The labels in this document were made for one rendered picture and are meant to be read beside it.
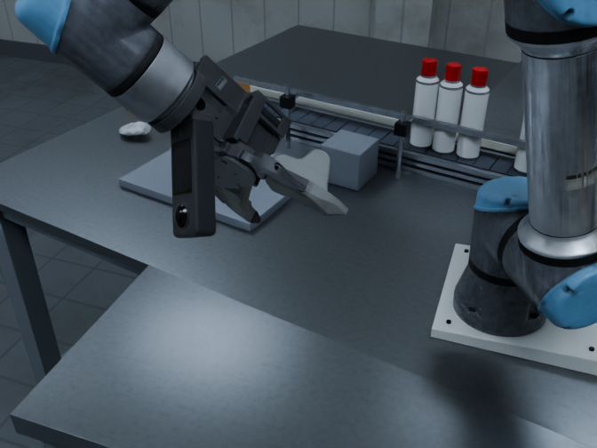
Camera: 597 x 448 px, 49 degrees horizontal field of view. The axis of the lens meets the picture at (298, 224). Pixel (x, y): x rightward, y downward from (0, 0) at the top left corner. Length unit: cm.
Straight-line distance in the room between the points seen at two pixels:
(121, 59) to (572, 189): 52
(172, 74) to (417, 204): 90
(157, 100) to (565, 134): 44
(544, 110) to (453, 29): 310
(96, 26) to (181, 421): 57
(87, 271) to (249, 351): 173
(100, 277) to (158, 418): 173
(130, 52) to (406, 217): 89
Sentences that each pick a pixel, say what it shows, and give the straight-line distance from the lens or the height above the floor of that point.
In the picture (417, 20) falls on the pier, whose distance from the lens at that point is 370.
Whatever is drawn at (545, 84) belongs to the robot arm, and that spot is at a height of 130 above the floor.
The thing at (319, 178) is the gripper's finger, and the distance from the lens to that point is 67.
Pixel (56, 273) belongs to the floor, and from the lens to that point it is 275.
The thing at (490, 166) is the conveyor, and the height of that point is 88.
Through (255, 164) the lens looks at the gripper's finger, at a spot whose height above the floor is 126.
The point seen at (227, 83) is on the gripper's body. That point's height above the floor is 132.
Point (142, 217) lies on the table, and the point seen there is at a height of 83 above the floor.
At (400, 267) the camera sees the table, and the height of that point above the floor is 83.
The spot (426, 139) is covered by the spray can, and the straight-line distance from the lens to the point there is 154.
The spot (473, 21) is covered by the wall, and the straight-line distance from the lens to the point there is 384.
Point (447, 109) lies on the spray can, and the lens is 149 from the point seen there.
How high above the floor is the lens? 155
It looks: 33 degrees down
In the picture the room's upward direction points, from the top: straight up
